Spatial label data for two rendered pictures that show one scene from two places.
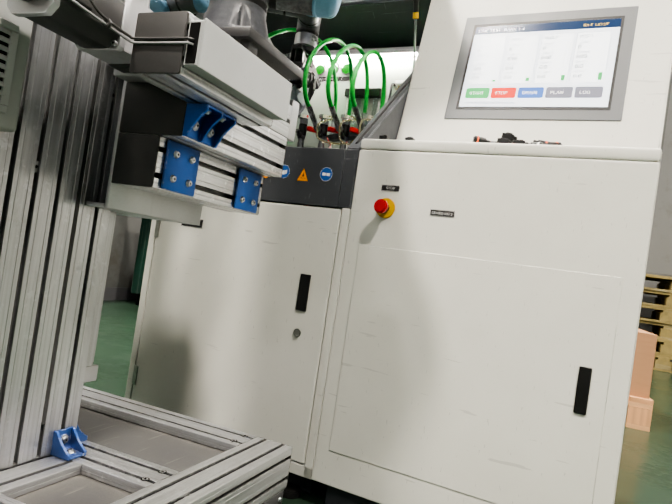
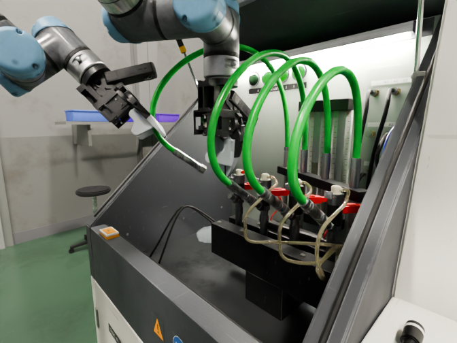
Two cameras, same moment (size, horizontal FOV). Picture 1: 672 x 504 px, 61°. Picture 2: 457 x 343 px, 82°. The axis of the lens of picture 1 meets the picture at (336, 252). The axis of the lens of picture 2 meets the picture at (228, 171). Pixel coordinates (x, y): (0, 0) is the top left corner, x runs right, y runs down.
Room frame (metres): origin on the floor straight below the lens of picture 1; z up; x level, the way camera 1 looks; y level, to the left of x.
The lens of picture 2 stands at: (1.29, -0.01, 1.22)
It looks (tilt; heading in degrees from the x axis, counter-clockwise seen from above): 10 degrees down; 19
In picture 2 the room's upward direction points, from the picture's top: straight up
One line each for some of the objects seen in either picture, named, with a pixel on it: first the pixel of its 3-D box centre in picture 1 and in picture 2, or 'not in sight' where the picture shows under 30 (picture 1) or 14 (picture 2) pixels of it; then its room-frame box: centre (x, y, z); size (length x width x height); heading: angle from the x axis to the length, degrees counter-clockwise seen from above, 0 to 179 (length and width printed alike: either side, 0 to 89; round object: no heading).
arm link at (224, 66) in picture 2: (306, 43); (222, 71); (1.84, 0.19, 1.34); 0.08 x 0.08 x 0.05
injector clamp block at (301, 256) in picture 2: not in sight; (277, 268); (1.84, 0.06, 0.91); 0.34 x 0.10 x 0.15; 63
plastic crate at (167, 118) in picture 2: not in sight; (164, 118); (4.40, 1.97, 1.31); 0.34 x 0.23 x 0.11; 158
